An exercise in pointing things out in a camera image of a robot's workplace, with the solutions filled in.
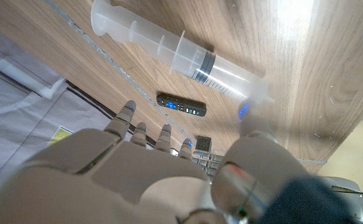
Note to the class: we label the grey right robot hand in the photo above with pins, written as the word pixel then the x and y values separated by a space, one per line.
pixel 131 180

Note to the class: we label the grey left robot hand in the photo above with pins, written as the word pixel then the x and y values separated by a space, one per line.
pixel 208 163

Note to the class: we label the large clear plastic syringe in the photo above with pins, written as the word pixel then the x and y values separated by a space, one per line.
pixel 184 54

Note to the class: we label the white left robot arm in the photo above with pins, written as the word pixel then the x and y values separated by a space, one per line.
pixel 343 184

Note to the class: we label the black TV remote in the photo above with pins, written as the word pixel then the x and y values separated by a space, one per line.
pixel 181 105

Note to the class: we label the small grey cube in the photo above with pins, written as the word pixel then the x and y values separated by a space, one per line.
pixel 204 143

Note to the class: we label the printed window backdrop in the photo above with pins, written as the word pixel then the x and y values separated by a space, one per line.
pixel 20 124

